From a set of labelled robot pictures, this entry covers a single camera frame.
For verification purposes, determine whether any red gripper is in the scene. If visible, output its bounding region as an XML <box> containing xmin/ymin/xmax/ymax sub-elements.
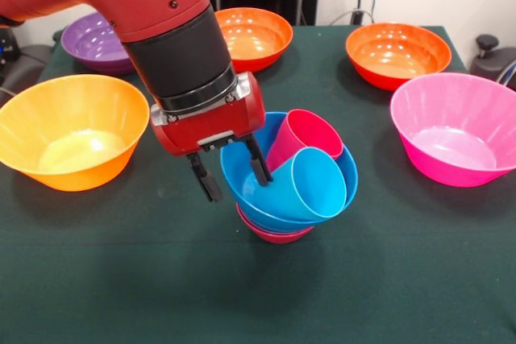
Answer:
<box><xmin>152</xmin><ymin>71</ymin><xmax>274</xmax><ymax>203</ymax></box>

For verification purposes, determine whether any opaque blue plastic bowl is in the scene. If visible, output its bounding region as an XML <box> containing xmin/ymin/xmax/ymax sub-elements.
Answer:
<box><xmin>219</xmin><ymin>111</ymin><xmax>359</xmax><ymax>233</ymax></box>

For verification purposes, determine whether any small red plastic bowl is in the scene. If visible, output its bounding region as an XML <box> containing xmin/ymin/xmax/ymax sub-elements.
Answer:
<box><xmin>235</xmin><ymin>202</ymin><xmax>315</xmax><ymax>245</ymax></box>

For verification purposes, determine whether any blue plastic cup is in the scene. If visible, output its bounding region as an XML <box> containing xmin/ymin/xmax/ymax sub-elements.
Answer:
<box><xmin>252</xmin><ymin>147</ymin><xmax>348</xmax><ymax>220</ymax></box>

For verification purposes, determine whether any red plastic cup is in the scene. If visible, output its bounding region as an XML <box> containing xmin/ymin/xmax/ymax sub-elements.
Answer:
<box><xmin>264</xmin><ymin>109</ymin><xmax>345</xmax><ymax>174</ymax></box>

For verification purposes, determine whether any orange plastic bowl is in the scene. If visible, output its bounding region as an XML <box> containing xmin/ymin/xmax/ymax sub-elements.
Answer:
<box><xmin>214</xmin><ymin>7</ymin><xmax>294</xmax><ymax>74</ymax></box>
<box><xmin>345</xmin><ymin>23</ymin><xmax>452</xmax><ymax>92</ymax></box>

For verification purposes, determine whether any large pink plastic bowl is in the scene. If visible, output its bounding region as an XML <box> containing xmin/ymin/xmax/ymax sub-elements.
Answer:
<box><xmin>390</xmin><ymin>72</ymin><xmax>516</xmax><ymax>189</ymax></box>

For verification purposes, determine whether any large yellow-orange plastic bowl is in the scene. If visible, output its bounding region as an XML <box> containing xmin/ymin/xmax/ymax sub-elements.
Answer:
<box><xmin>0</xmin><ymin>73</ymin><xmax>151</xmax><ymax>193</ymax></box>

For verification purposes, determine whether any purple plastic bowl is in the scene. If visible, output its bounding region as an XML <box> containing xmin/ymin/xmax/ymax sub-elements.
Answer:
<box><xmin>60</xmin><ymin>11</ymin><xmax>136</xmax><ymax>76</ymax></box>

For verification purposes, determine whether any dark green tablecloth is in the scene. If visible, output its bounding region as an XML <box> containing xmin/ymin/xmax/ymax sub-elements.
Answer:
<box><xmin>0</xmin><ymin>23</ymin><xmax>516</xmax><ymax>344</ymax></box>

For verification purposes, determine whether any black equipment box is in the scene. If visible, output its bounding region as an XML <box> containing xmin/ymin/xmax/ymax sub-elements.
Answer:
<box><xmin>0</xmin><ymin>25</ymin><xmax>21</xmax><ymax>83</ymax></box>

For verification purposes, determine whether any black round equipment with knob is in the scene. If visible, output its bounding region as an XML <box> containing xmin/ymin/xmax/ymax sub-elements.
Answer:
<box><xmin>469</xmin><ymin>34</ymin><xmax>516</xmax><ymax>93</ymax></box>

